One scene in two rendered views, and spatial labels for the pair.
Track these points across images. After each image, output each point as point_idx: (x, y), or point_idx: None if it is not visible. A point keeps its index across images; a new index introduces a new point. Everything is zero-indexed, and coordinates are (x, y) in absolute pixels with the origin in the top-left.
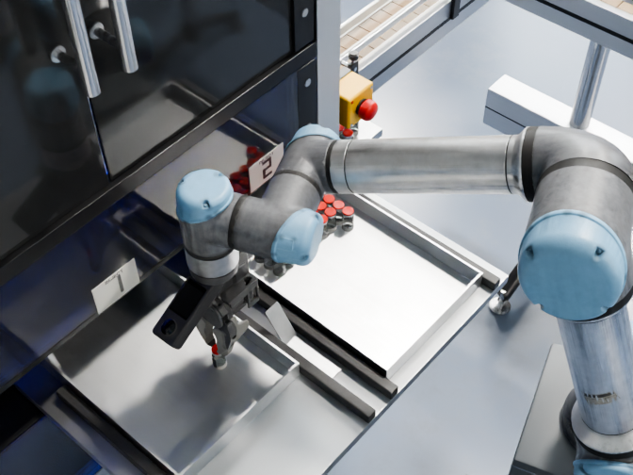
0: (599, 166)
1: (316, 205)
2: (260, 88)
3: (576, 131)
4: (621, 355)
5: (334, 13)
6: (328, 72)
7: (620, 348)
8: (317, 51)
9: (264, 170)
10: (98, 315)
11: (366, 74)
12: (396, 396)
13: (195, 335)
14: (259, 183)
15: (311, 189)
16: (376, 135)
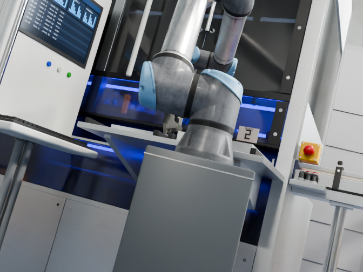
0: None
1: (204, 55)
2: (257, 93)
3: None
4: (179, 8)
5: (303, 88)
6: (293, 115)
7: (180, 4)
8: (290, 100)
9: (246, 134)
10: (162, 127)
11: (350, 187)
12: (170, 139)
13: None
14: (241, 138)
15: (207, 52)
16: (319, 185)
